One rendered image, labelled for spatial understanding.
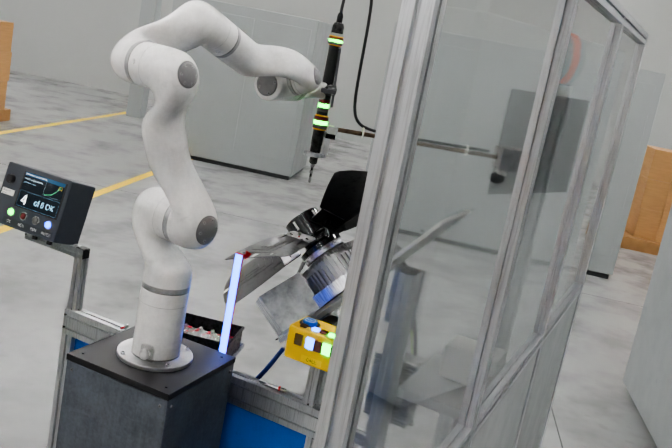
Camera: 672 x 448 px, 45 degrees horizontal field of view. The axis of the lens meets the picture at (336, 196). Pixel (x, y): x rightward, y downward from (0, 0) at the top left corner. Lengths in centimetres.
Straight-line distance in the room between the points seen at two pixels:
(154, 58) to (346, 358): 95
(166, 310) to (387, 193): 114
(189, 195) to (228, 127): 804
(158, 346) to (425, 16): 131
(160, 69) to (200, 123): 828
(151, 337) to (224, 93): 799
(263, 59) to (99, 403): 93
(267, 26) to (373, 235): 884
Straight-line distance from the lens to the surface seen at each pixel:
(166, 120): 183
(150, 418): 200
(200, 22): 187
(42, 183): 256
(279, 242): 243
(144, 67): 180
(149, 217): 199
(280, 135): 979
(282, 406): 223
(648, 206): 1035
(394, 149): 96
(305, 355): 211
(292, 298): 249
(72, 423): 215
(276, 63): 204
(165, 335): 204
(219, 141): 998
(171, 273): 199
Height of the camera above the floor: 181
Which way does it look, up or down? 11 degrees down
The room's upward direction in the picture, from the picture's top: 11 degrees clockwise
